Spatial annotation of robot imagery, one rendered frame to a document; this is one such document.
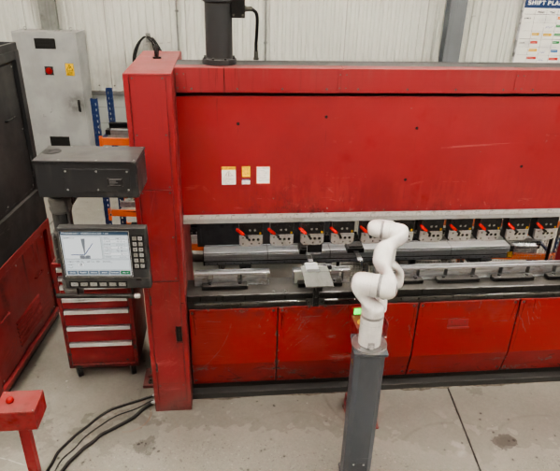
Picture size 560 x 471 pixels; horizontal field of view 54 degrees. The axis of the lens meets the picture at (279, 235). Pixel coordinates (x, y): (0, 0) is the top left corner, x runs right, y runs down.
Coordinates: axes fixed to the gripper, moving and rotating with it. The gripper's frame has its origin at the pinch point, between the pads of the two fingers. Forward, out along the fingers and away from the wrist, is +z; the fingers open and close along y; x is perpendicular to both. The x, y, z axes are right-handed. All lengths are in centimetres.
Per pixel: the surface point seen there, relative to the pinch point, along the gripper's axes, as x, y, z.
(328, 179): -30, -43, -75
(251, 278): -77, -40, -4
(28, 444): -203, 55, 27
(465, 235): 65, -35, -34
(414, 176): 25, -41, -76
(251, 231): -77, -42, -40
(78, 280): -174, 12, -46
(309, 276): -41, -27, -13
